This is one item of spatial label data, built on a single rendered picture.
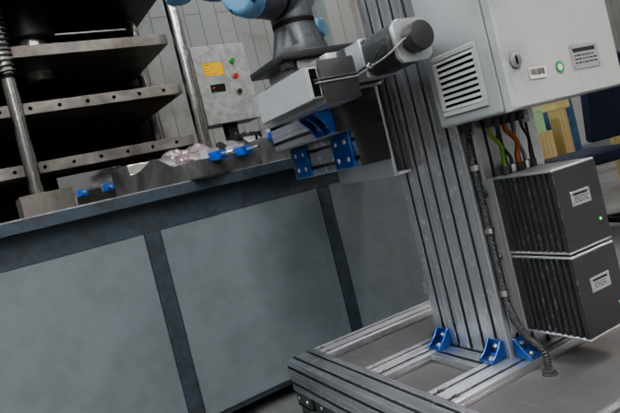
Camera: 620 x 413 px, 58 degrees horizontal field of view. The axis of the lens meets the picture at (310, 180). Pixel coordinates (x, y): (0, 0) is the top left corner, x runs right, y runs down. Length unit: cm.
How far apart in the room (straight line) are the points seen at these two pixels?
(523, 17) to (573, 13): 14
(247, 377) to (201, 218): 54
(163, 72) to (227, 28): 70
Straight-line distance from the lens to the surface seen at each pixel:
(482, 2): 114
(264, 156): 197
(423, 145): 138
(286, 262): 196
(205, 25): 495
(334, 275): 206
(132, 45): 281
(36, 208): 189
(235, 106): 293
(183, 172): 181
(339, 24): 532
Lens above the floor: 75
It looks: 1 degrees down
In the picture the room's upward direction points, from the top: 14 degrees counter-clockwise
